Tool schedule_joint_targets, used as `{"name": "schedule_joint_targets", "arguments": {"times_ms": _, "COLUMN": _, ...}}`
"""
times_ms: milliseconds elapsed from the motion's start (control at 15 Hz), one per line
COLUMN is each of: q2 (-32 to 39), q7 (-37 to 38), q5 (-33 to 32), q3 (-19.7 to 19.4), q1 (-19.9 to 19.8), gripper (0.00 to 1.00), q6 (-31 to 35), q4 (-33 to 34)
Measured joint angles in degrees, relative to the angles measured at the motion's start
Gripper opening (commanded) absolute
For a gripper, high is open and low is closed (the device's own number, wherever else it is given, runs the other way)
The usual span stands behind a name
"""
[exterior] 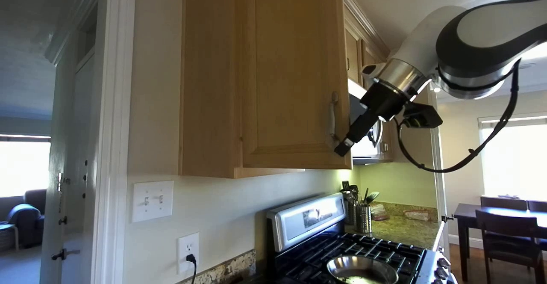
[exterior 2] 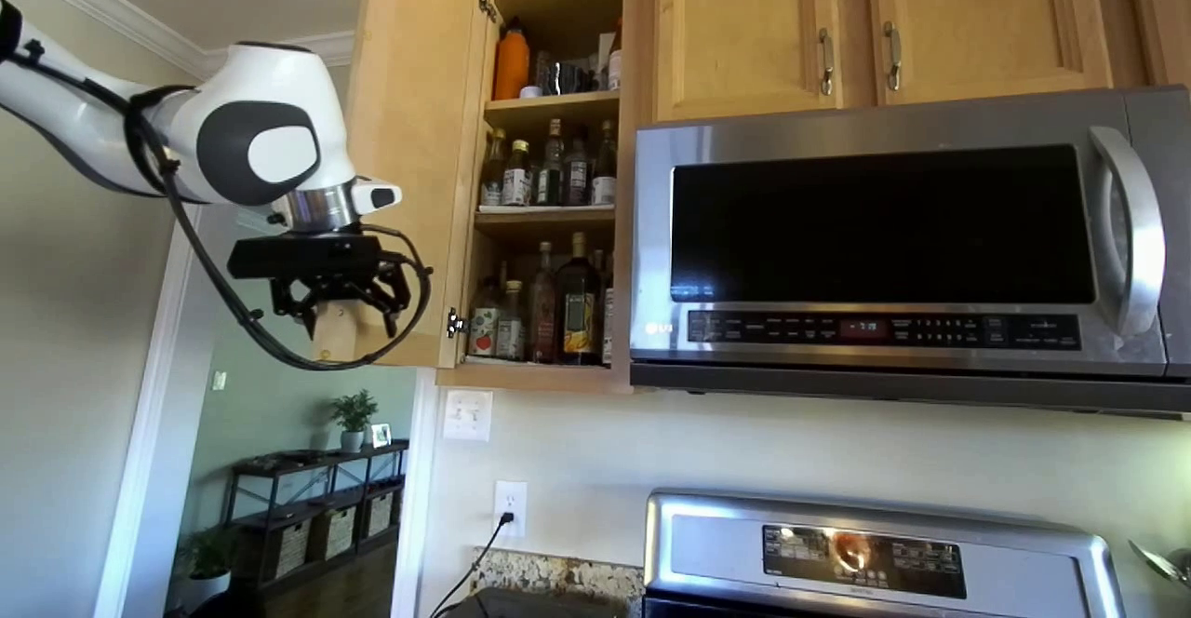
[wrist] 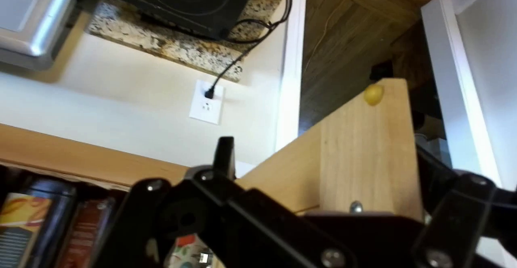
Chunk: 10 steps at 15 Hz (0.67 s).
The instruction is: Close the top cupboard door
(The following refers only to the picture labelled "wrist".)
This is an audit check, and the wooden cupboard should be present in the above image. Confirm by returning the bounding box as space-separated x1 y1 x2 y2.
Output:
0 78 425 268

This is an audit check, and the wooden cupboard door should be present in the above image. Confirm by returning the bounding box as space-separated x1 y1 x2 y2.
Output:
236 78 425 222

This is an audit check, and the black cable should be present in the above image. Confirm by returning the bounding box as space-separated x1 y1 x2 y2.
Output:
139 0 293 100

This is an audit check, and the red packet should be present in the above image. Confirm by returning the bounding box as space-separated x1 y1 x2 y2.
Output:
56 199 118 268

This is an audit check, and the yellow round door knob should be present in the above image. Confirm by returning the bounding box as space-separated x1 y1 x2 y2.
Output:
363 84 385 107

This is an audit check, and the white wall socket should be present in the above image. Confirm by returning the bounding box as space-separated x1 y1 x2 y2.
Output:
189 80 224 126

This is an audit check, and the silver toaster oven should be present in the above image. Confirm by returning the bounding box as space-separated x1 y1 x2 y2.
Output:
0 0 78 71

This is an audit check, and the orange cable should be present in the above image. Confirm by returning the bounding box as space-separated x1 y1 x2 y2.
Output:
303 0 353 71

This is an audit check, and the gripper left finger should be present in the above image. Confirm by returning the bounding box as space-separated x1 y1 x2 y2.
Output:
92 136 357 268

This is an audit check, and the black induction cooktop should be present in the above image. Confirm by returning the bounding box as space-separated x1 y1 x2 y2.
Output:
110 0 261 41

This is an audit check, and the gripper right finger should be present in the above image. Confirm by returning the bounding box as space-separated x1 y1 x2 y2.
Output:
411 144 517 268

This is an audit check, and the white packet with colourful print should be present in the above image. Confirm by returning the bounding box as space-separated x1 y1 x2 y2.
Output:
165 234 215 268

